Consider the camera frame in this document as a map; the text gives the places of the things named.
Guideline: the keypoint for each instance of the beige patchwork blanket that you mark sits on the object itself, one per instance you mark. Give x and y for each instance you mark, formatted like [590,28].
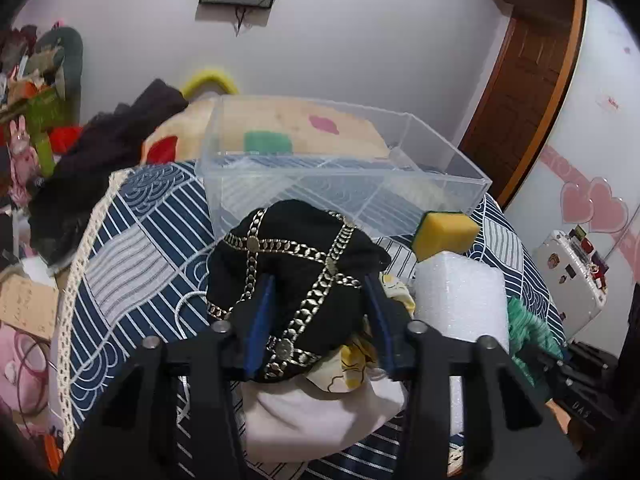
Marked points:
[262,125]

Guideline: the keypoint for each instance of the white sliding wardrobe door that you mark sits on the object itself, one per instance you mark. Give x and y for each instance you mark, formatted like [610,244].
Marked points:
[587,172]

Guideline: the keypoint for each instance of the pink bunny figure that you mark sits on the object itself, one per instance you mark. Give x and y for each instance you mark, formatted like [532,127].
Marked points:
[24,162]

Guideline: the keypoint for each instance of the white stickered suitcase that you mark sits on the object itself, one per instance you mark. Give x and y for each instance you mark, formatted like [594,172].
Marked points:
[576,293]

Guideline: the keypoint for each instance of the blue white patterned tablecloth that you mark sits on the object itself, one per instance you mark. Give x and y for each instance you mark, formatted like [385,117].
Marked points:
[141,271]

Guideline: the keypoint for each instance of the pink plush slipper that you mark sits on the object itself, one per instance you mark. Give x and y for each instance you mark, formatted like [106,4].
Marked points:
[24,372]

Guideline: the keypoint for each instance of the green knitted cloth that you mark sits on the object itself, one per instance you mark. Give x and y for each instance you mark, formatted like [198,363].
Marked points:
[526,328]

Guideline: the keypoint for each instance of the black clothing pile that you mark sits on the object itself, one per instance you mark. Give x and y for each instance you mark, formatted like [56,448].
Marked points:
[60,210]

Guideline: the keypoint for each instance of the dark green cushion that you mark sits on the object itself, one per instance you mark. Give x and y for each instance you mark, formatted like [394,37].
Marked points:
[66,43]

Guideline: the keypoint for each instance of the black hat with chain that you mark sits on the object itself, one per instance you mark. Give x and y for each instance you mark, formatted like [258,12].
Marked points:
[318,259]

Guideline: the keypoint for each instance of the yellow fuzzy arch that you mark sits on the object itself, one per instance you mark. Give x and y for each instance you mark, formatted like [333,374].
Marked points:
[207,78]

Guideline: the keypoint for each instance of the white foam block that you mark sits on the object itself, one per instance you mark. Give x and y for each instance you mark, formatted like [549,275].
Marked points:
[461,298]

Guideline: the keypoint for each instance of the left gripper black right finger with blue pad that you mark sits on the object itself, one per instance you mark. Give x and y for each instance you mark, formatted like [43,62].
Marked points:
[388,320]

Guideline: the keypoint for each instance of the clear plastic storage box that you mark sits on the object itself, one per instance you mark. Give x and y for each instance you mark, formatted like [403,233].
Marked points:
[383,196]

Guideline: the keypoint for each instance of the yellow green sponge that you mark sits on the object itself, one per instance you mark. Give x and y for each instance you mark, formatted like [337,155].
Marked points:
[443,231]

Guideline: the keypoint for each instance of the yellow floral fabric scrunchie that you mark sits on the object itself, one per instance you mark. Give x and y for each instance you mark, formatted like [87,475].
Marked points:
[347,369]

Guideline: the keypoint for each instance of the green box of clutter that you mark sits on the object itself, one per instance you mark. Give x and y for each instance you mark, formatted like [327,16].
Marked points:
[42,108]

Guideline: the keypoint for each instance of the brown wooden door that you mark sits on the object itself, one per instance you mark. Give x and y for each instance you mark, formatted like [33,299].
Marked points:
[512,106]

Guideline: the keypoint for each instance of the white drawstring pouch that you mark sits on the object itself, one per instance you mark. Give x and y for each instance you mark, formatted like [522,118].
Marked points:
[295,421]

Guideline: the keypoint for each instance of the brown cardboard note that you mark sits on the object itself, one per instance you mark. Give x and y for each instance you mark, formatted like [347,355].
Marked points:
[29,306]

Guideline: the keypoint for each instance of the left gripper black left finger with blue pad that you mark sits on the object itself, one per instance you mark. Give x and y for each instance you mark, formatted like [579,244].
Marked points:
[252,324]

